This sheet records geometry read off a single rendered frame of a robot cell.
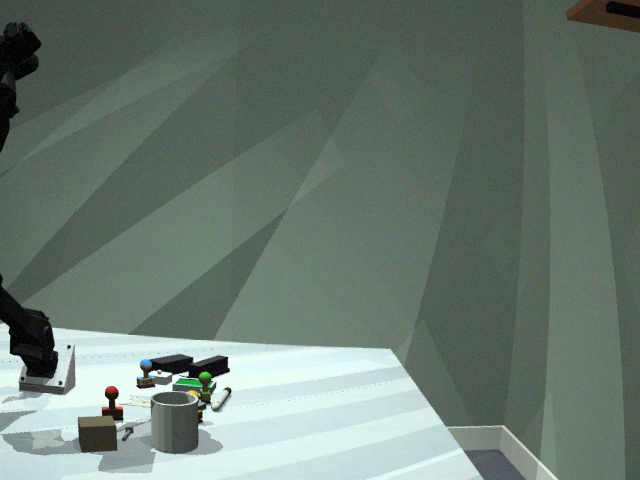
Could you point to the grey cylinder with black end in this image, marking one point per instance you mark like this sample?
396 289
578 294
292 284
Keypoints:
221 399

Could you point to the yellow rubber stamp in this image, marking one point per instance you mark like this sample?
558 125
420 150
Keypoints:
199 411

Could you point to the grey cup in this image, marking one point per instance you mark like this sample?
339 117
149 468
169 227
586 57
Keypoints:
174 422

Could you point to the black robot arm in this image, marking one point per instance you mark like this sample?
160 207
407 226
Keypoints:
31 336

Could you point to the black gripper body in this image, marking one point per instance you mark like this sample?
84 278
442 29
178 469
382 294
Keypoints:
24 68

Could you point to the red-handled rubber stamp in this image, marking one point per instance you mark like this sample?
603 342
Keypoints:
111 393

